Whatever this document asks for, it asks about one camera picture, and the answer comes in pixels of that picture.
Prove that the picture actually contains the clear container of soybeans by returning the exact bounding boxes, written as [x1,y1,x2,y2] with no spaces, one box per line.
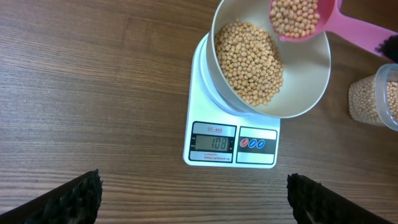
[348,63,397,131]

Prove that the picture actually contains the white digital kitchen scale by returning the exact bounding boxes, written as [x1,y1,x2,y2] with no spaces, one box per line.
[183,36,280,169]

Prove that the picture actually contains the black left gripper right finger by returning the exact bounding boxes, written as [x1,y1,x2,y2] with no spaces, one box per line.
[287,174,392,224]

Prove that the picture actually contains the white bowl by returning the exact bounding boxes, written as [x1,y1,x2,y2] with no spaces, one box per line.
[206,0,331,118]

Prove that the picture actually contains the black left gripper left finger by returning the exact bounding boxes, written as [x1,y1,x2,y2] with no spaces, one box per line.
[1,169,103,224]

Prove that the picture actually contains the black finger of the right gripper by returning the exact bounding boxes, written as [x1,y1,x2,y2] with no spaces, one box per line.
[375,35,398,62]

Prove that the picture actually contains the pink plastic measuring scoop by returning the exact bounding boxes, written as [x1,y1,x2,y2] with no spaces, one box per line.
[269,0,397,57]

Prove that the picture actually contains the soybeans in white bowl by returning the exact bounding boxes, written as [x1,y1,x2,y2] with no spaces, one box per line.
[214,20,285,106]

